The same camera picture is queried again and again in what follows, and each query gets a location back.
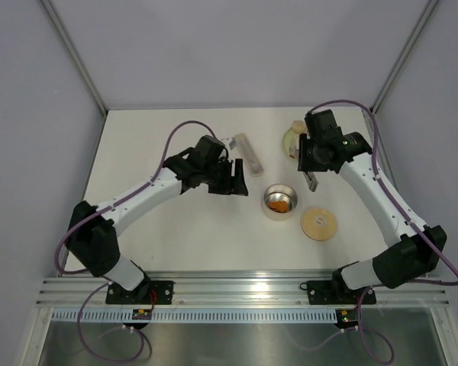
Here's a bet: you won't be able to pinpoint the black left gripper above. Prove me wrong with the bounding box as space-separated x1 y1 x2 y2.
203 158 248 197

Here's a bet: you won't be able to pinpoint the steel lunch box bowl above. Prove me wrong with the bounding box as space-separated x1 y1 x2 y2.
261 184 298 221

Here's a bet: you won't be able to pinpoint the orange fried chicken piece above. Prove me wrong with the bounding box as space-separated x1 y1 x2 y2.
267 201 292 214

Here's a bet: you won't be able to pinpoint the metal tongs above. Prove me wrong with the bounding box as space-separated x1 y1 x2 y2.
303 172 318 192

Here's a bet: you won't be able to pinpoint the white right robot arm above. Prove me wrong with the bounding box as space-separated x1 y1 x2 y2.
297 110 447 302

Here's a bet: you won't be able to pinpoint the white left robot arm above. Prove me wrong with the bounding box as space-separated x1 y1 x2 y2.
65 135 249 303

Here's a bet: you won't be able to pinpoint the pale green plate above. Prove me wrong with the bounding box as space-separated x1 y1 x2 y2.
282 128 299 160

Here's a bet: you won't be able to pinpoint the white rice ball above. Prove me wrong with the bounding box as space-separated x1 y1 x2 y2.
292 120 307 134

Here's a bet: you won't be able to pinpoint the beige cutlery case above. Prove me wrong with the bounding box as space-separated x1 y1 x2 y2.
234 133 264 177

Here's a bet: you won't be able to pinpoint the beige round lid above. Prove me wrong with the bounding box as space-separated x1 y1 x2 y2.
301 207 337 241

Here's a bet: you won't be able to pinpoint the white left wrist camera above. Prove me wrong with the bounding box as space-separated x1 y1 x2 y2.
221 137 237 150

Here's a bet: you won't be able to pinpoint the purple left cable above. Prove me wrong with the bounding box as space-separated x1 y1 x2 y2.
55 120 218 363

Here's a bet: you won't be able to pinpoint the purple cable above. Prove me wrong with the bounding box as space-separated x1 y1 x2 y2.
285 99 458 366
55 120 218 363

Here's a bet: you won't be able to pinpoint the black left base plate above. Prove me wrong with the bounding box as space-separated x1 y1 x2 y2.
105 280 175 305

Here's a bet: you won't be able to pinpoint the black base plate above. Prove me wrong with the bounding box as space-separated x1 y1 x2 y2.
299 280 363 305
105 280 175 305

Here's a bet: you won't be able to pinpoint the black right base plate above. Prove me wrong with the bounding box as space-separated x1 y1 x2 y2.
299 280 363 305

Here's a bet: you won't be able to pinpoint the right aluminium frame post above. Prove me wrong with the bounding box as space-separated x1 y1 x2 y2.
370 0 442 114

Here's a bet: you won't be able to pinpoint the aluminium frame post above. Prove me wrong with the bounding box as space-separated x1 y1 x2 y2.
37 0 108 119
370 0 442 114

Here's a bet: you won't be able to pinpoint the aluminium rail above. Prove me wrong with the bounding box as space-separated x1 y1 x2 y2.
35 271 450 308

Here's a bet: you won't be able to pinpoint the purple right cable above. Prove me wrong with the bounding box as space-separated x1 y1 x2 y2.
285 99 458 366

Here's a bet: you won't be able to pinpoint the white slotted cable duct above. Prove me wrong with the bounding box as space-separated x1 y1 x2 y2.
52 307 337 324

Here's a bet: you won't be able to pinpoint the left aluminium frame post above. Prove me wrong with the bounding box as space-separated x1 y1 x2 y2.
37 0 108 119

